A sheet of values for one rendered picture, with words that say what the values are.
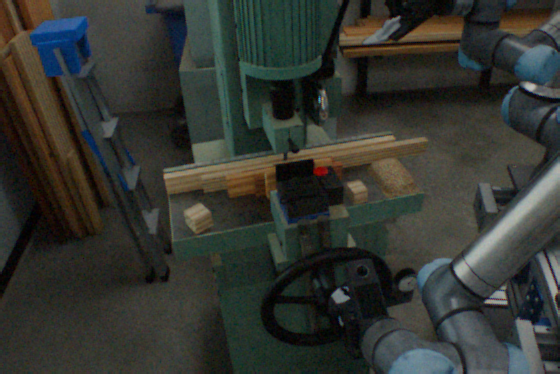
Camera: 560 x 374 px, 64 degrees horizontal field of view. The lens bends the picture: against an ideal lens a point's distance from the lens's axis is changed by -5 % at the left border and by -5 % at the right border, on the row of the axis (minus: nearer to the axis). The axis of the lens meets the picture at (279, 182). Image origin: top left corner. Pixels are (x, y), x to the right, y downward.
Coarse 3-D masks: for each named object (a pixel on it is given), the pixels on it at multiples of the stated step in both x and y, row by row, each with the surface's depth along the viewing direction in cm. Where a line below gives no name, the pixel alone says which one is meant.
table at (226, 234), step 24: (360, 168) 121; (192, 192) 116; (216, 192) 115; (216, 216) 108; (240, 216) 108; (264, 216) 107; (360, 216) 111; (384, 216) 113; (192, 240) 103; (216, 240) 104; (240, 240) 106; (264, 240) 108; (288, 264) 101
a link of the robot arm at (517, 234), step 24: (552, 168) 57; (528, 192) 59; (552, 192) 57; (504, 216) 62; (528, 216) 59; (552, 216) 57; (480, 240) 64; (504, 240) 61; (528, 240) 59; (552, 240) 60; (432, 264) 72; (456, 264) 66; (480, 264) 63; (504, 264) 61; (432, 288) 69; (456, 288) 65; (480, 288) 64; (432, 312) 67; (456, 312) 64; (480, 312) 64
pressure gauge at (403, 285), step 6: (402, 270) 120; (408, 270) 120; (414, 270) 121; (396, 276) 120; (402, 276) 119; (408, 276) 118; (414, 276) 119; (396, 282) 120; (402, 282) 119; (414, 282) 121; (402, 288) 121; (408, 288) 121
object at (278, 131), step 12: (264, 108) 114; (264, 120) 116; (276, 120) 108; (288, 120) 108; (300, 120) 108; (276, 132) 106; (288, 132) 107; (300, 132) 107; (276, 144) 108; (288, 144) 109; (300, 144) 109
